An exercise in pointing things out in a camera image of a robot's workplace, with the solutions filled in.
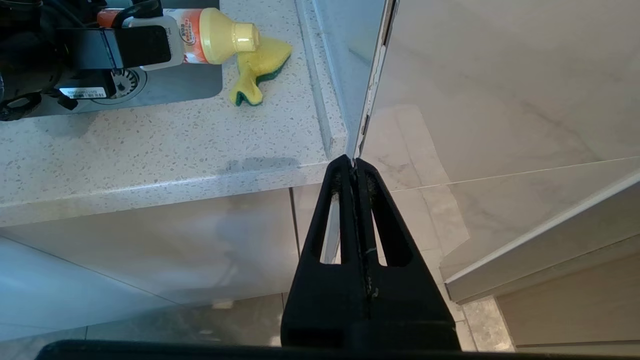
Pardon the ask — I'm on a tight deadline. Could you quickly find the white cabinet door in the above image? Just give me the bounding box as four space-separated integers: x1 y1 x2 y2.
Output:
0 188 300 307

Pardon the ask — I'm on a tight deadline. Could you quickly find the yellow fish-shaped sponge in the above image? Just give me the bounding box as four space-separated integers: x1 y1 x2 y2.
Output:
229 37 293 107

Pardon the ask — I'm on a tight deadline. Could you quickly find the yellow orange dish soap bottle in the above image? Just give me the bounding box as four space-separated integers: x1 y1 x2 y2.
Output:
97 7 261 68

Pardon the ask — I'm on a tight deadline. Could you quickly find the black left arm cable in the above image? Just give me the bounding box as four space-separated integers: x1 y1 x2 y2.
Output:
112 0 163 28

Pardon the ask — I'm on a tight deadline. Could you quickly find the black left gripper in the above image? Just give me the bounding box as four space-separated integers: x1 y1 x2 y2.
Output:
42 25 172 112

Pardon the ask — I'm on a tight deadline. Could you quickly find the stainless steel sink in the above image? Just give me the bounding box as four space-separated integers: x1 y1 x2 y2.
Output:
30 62 223 120

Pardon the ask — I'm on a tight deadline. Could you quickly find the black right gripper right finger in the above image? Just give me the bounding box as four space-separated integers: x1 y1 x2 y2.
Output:
356 159 460 349

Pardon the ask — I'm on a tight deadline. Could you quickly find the metal sink drain strainer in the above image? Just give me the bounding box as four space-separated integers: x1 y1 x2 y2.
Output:
92 69 147 105

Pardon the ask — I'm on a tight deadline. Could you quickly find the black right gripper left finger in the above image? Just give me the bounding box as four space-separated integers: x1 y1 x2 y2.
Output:
280 154 371 349

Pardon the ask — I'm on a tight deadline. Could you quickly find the wooden cabinet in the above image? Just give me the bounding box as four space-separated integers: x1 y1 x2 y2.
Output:
445 170 640 351

